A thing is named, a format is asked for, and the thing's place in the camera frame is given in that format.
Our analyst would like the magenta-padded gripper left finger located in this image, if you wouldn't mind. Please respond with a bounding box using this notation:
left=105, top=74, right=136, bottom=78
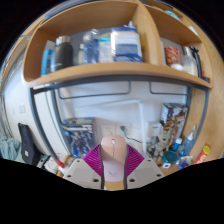
left=63, top=143, right=104, bottom=190

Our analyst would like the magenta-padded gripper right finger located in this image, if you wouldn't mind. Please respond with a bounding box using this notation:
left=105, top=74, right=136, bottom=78
left=123, top=143, right=165, bottom=190

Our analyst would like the pink computer mouse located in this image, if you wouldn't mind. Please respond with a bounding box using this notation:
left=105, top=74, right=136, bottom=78
left=99, top=134, right=129, bottom=183

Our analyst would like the teal bowl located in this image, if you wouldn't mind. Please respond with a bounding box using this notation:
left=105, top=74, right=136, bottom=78
left=162, top=150, right=179, bottom=164

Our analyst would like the brown tree-man figure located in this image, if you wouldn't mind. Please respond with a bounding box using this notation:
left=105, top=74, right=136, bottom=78
left=151, top=126, right=174, bottom=158

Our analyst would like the blue packet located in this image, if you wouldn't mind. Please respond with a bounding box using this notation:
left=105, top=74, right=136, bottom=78
left=178, top=159, right=190, bottom=170

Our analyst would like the blue canister with white cap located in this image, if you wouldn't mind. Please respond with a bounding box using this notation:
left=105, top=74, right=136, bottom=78
left=172, top=137, right=183, bottom=153

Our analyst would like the blue spray bottle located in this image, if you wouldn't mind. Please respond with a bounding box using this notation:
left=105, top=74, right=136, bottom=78
left=181, top=125, right=197, bottom=158

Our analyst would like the white desk lamp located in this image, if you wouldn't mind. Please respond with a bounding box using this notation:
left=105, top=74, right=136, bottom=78
left=74, top=98, right=148, bottom=154

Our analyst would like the red snack tube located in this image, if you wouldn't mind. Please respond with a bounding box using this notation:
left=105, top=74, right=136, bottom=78
left=193, top=144, right=212, bottom=165

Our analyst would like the colourful printed figure box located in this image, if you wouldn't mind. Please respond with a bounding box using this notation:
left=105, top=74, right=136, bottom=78
left=160, top=103, right=189, bottom=134

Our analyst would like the teal blanket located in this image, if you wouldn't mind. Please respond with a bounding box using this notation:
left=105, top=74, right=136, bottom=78
left=0, top=134, right=23, bottom=161

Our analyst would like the wooden shelf unit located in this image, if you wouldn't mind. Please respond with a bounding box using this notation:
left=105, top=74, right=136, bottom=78
left=21, top=0, right=214, bottom=89

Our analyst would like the dark cable with green plug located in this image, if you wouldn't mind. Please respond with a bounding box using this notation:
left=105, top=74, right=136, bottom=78
left=119, top=125, right=148, bottom=144

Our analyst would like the white wall box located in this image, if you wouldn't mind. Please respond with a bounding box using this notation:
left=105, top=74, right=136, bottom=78
left=146, top=121, right=163, bottom=138

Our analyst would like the white wall socket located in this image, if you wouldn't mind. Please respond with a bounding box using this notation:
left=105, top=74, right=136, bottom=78
left=99, top=123, right=116, bottom=138
left=118, top=123, right=132, bottom=135

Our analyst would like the grey metal desk frame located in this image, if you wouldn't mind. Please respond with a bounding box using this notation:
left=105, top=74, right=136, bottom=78
left=29, top=74, right=211, bottom=164

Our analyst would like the white wall switch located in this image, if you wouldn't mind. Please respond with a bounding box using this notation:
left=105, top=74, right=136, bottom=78
left=18, top=103, right=28, bottom=114

